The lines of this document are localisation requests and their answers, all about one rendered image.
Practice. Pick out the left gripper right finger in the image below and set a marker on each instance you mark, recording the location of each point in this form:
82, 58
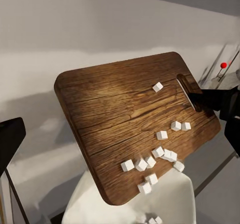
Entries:
232, 132

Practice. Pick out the bowl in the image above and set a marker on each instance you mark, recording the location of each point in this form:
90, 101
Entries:
171, 198

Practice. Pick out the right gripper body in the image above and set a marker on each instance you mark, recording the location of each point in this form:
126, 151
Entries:
230, 104

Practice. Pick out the drop in sink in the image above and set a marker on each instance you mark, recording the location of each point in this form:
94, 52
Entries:
217, 79

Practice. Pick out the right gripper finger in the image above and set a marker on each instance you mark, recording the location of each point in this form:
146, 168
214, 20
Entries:
214, 91
208, 100

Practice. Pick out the cutting board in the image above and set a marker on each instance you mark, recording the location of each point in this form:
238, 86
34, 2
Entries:
115, 115

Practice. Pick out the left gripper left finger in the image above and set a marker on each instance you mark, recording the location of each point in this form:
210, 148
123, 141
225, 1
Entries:
12, 134

